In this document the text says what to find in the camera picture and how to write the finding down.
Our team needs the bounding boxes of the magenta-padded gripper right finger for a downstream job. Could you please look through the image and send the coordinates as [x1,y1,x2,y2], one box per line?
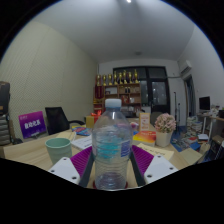
[128,144,179,188]

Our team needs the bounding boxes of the purple sign board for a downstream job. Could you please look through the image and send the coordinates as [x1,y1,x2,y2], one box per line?
[18,110,47,140]

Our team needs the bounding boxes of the black office chair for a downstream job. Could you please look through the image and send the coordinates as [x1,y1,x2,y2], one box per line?
[44,106,86,136]

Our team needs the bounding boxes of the long wooden side desk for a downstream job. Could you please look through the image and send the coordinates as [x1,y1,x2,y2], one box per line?
[198,111,224,138]

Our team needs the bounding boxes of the wooden shelf unit with trophies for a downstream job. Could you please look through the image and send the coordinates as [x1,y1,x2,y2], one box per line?
[93,68,142,116]

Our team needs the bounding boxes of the pale green cup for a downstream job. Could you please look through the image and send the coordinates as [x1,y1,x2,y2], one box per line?
[44,137,73,166]

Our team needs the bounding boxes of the dark box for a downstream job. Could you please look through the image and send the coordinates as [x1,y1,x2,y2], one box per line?
[0,80,11,116]

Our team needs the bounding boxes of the orange standing box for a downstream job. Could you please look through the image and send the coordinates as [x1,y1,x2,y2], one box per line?
[138,112,152,132]

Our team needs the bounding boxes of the black computer monitor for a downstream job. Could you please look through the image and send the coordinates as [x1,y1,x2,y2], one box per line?
[198,96,212,112]

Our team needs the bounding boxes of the red orange book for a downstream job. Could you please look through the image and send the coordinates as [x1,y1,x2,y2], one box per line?
[132,130,157,147]

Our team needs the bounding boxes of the dark framed glass door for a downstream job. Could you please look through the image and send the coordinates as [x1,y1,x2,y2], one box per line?
[112,66,169,116]

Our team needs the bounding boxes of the white open book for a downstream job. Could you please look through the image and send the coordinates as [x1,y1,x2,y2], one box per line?
[70,134,94,151]

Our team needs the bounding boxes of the yellow notepad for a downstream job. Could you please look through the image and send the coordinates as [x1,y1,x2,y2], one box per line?
[137,142,175,162]

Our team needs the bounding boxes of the clear plastic water bottle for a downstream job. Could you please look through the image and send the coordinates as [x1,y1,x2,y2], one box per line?
[91,98,133,191]

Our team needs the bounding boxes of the black microphone stand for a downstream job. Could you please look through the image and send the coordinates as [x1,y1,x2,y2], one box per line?
[173,91,181,126]

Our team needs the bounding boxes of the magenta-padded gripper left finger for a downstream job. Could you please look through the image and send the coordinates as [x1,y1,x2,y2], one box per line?
[48,145,96,188]

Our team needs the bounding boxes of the colourful picture book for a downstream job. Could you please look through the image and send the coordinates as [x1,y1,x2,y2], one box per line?
[71,125,92,137]

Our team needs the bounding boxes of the pink flowers in white pot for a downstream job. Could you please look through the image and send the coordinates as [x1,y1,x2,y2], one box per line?
[153,113,177,148]

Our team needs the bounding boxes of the yellow gift box red ribbon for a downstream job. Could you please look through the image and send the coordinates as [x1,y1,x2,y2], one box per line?
[85,110,103,129]

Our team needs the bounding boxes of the white wall air conditioner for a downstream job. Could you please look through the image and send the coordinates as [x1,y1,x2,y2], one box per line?
[177,59,193,75]

